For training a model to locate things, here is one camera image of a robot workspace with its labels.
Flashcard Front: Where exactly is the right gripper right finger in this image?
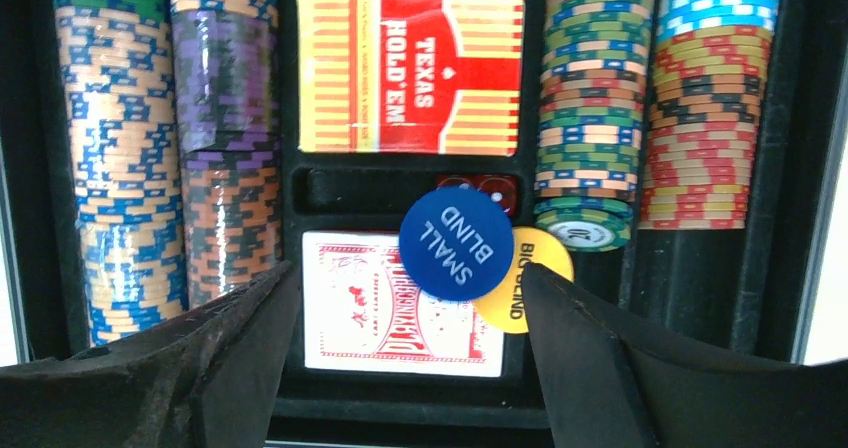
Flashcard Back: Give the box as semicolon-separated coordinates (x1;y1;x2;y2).
522;263;847;447

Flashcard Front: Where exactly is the yellow big blind button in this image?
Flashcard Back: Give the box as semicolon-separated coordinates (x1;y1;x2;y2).
471;226;576;336

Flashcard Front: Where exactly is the green 20 chip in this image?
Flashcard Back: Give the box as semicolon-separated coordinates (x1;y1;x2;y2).
534;196;633;252

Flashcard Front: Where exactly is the green orange chip stack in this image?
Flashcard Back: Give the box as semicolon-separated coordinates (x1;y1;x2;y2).
534;0;655;201

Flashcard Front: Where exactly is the red die in case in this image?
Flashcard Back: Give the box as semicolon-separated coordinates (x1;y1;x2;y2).
477;175;519;217
436;175;476;190

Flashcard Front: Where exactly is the red yellow chip stack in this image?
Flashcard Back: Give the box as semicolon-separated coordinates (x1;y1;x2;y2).
638;0;780;230

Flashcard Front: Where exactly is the blue small blind button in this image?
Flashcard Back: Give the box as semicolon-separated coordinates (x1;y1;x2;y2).
398;187;514;302

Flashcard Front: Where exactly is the purple black chip stack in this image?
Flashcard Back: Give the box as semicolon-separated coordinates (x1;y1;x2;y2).
169;0;282;307

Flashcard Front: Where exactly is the blue orange chip stack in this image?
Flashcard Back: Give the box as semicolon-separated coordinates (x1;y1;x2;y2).
53;0;186;345

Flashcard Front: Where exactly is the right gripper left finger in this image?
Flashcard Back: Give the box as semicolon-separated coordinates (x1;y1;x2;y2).
1;262;301;447

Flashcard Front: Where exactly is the red playing card deck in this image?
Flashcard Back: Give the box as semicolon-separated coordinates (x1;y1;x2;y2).
302;231;504;378

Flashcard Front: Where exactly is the black poker set case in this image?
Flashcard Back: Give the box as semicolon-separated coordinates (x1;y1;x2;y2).
1;0;847;447

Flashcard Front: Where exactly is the orange boxed card deck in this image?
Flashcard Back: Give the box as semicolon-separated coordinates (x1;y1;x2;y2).
296;0;525;157

